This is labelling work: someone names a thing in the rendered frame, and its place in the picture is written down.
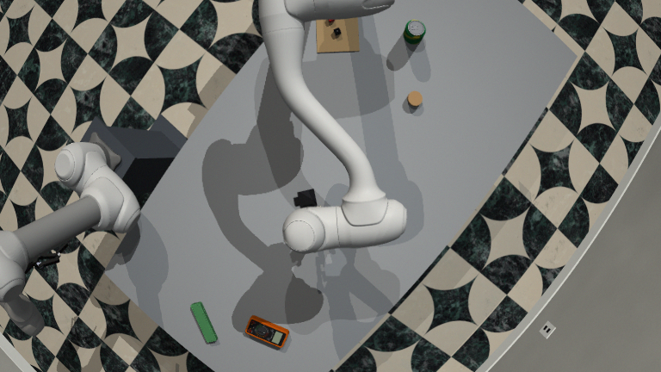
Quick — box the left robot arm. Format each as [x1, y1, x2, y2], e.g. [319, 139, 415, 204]
[258, 0, 407, 254]

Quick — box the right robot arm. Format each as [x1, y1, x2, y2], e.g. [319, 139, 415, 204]
[0, 132, 141, 336]

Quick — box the tan cylinder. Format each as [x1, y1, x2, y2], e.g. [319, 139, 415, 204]
[407, 91, 423, 107]

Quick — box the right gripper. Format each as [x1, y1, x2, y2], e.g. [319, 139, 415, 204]
[25, 242, 68, 274]

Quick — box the tan square mat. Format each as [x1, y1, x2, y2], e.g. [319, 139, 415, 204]
[316, 17, 360, 53]

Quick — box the green soda can with yellow stripes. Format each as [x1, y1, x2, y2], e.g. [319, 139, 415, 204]
[404, 20, 426, 45]

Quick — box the orange digital multimeter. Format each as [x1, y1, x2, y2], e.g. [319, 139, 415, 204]
[245, 315, 289, 348]

